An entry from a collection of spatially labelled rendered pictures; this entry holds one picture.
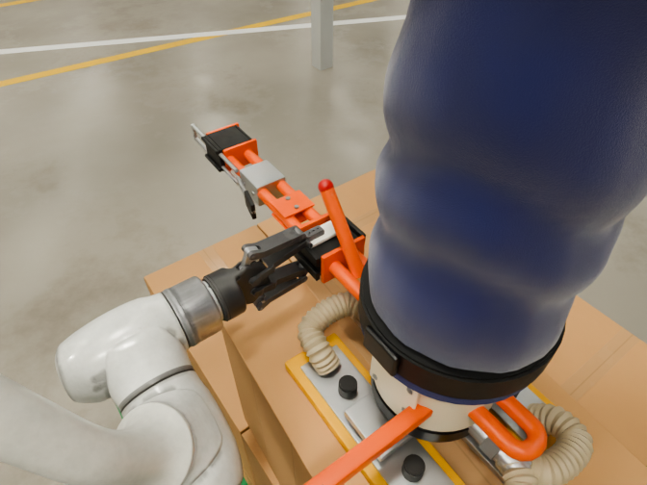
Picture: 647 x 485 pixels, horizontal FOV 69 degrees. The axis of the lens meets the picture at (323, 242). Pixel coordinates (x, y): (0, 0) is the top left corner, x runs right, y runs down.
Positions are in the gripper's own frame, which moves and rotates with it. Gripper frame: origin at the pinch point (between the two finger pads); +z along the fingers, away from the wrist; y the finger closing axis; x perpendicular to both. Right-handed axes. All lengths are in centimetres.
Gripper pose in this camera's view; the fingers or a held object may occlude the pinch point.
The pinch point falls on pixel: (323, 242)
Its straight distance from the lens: 77.1
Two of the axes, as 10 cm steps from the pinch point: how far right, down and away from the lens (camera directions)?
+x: 5.9, 5.7, -5.7
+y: 0.0, 7.1, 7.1
